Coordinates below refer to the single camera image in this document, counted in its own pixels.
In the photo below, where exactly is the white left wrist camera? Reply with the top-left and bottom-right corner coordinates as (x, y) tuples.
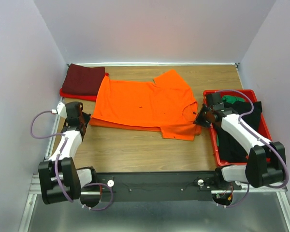
(51, 101), (67, 118)

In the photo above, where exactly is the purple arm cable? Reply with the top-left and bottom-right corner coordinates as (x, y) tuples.
(30, 110), (74, 203)
(214, 89), (290, 187)

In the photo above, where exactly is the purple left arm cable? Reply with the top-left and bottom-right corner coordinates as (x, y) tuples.
(30, 110), (74, 203)

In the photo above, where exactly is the black t-shirt in bin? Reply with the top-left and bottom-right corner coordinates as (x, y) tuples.
(213, 101), (262, 163)

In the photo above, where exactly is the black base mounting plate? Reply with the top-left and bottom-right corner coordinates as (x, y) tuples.
(80, 171), (241, 208)

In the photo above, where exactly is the folded red t-shirt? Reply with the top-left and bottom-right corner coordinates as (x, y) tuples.
(59, 72), (109, 102)

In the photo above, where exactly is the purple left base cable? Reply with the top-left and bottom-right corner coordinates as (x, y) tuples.
(81, 183), (114, 211)

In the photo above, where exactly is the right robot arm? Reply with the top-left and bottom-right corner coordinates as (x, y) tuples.
(194, 90), (290, 189)

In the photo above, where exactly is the orange t-shirt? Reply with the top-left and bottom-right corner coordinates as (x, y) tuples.
(89, 70), (202, 141)

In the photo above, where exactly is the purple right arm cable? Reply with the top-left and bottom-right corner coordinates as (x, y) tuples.
(214, 89), (290, 187)

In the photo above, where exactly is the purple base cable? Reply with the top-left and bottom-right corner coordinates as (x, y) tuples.
(216, 182), (250, 208)
(81, 183), (114, 211)

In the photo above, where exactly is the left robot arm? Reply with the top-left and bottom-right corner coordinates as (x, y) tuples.
(38, 101), (98, 204)

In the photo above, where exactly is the green t-shirt in bin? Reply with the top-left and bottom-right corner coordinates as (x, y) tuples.
(222, 95), (245, 104)

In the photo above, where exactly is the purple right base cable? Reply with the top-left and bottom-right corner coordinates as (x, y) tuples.
(216, 182), (250, 208)

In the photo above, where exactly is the folded maroon t-shirt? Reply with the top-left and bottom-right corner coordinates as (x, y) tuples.
(62, 64), (105, 96)

